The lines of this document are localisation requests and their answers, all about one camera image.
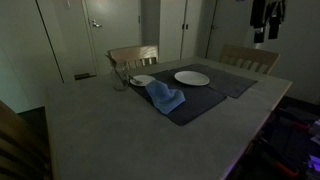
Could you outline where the black clamp with red handle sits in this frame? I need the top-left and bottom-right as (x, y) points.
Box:
(259, 133), (300, 178)
(276, 108), (313, 133)

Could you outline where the small white plate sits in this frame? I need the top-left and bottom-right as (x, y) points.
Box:
(129, 74), (157, 88)

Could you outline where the metal door handle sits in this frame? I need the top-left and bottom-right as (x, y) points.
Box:
(91, 19), (103, 29)

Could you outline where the wooden chair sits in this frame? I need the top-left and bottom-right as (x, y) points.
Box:
(218, 44), (281, 76)
(107, 44), (160, 73)
(0, 99), (53, 180)

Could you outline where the dark woven placemat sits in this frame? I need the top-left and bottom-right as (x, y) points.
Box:
(169, 63), (258, 100)
(129, 69), (228, 127)

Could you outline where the large white plate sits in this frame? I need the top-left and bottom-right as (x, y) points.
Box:
(173, 70), (211, 87)

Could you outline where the blue towel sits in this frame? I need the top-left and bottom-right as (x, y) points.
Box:
(144, 79), (186, 116)

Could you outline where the clear drinking glass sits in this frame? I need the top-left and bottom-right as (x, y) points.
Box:
(111, 64), (130, 92)

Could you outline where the dark object on floor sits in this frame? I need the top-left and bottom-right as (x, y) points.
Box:
(73, 72), (98, 81)

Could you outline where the grey door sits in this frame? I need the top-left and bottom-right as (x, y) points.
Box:
(205, 0), (254, 63)

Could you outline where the metal fork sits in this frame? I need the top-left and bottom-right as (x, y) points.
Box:
(128, 74), (144, 85)

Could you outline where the white bifold closet door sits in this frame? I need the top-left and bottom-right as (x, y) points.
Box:
(159, 0), (204, 64)

